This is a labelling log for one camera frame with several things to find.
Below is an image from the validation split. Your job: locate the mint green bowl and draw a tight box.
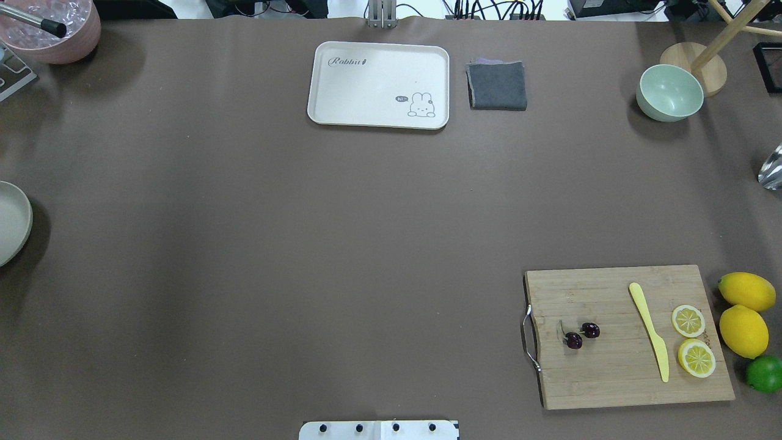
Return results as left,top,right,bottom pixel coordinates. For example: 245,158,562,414
635,64,704,122

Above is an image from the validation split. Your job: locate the steel scoop in bowl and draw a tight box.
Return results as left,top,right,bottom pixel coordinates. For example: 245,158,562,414
1,2,67,38

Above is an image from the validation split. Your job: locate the steel ice scoop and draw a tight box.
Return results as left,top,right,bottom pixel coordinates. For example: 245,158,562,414
757,143,782,191

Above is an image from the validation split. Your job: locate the pink bowl with ice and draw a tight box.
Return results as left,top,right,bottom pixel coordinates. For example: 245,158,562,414
1,1,101,65

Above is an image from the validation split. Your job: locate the white cup rack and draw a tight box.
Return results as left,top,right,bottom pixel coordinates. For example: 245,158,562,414
1,43,37,102

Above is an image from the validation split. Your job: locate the wooden cutting board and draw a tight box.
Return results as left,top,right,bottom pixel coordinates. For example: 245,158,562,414
524,265,735,410

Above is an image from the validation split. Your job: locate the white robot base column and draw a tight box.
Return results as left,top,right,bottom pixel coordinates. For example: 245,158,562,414
298,420,460,439

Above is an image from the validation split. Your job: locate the wooden cup stand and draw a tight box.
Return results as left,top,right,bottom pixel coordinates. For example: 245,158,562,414
659,1,781,97

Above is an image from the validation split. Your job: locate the beige round plate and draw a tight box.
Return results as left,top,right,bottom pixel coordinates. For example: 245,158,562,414
1,181,33,266

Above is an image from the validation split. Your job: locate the yellow lemon far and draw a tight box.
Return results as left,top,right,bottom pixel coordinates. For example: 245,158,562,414
717,272,777,312

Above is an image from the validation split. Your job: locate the dark red cherry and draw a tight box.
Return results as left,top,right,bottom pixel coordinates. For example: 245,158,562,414
558,320,583,349
579,322,601,339

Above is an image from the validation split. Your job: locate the dark red cherry right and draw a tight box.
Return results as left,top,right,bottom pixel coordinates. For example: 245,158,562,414
579,322,601,339

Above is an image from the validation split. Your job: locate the cream rabbit tray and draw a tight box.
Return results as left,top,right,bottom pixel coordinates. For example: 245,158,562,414
307,41,450,130

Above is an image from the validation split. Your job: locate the yellow plastic knife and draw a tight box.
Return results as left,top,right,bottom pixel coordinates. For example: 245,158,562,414
628,282,670,383

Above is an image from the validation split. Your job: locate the yellow lemon near lime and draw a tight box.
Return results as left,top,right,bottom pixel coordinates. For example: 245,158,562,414
719,304,770,359

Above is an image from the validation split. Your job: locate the green lime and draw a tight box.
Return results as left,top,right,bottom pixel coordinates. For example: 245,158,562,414
745,356,781,393

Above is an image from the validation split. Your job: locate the aluminium frame post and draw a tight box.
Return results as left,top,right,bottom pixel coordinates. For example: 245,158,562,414
366,0,398,29

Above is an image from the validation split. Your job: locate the grey folded cloth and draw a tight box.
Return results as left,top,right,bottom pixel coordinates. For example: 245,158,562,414
466,58,528,111

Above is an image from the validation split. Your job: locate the upper lemon slice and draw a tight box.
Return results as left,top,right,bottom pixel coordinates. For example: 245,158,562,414
670,304,706,338

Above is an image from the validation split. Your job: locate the dark red cherry left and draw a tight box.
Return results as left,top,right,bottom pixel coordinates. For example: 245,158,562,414
558,320,583,349

